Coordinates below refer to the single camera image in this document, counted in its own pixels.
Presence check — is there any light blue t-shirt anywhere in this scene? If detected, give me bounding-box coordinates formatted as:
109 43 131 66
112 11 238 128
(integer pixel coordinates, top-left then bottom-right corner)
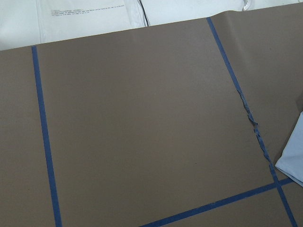
275 112 303 186

